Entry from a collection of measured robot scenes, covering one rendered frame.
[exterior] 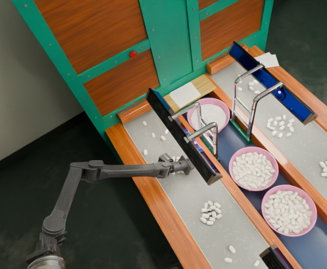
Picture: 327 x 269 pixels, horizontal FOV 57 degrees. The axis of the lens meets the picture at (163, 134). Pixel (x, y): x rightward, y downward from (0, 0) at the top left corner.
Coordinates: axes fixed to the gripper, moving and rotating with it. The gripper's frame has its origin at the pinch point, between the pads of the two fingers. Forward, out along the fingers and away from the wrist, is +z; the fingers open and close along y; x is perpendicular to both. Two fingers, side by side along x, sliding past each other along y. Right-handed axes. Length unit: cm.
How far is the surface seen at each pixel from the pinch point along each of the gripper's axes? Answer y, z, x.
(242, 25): 54, 42, -65
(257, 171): -23.4, 21.7, -15.0
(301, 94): 1, 61, -52
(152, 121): 41.8, -3.8, 5.3
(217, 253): -47, -13, 13
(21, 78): 133, -56, 42
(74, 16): 54, -68, -50
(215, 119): 18.9, 22.9, -16.2
